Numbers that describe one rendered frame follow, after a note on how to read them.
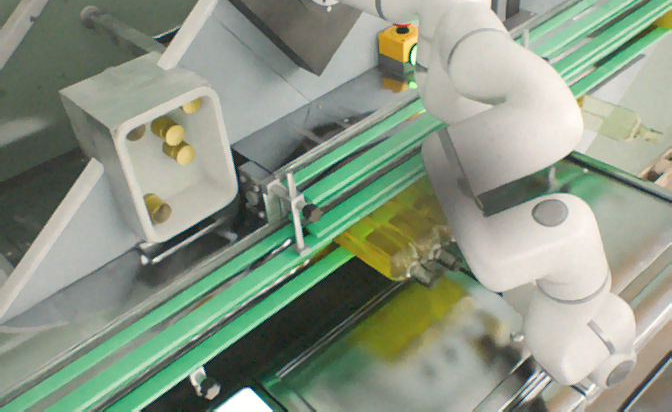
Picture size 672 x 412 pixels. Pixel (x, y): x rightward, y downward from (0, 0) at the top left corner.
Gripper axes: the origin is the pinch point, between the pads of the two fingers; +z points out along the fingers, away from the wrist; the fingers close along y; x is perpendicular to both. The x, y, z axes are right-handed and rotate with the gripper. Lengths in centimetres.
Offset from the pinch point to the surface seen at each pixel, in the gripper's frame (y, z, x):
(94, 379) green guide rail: 3, 6, 66
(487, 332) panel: -12.9, -5.0, 3.9
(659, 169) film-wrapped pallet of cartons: -222, 192, -301
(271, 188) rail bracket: 14.7, 18.9, 31.1
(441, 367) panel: -13.1, -7.0, 14.9
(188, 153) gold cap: 22, 26, 42
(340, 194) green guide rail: 5.5, 22.0, 17.4
